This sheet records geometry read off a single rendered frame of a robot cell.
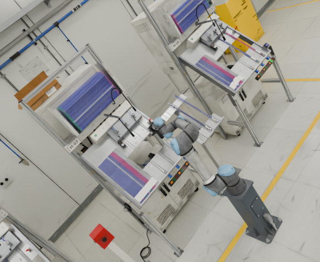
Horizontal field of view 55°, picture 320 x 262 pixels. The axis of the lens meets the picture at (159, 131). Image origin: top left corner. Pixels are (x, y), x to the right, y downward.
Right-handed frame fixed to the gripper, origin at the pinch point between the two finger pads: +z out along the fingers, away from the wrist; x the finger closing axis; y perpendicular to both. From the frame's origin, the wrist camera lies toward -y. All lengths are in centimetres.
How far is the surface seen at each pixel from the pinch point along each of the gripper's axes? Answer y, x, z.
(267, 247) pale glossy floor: -131, 18, -24
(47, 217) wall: 45, 130, 178
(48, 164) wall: 87, 79, 149
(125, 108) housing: 36.4, -0.8, 0.3
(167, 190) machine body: -45, 23, 39
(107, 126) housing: 36.9, 23.5, 0.4
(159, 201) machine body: -47, 37, 40
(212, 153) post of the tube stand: -55, -32, 20
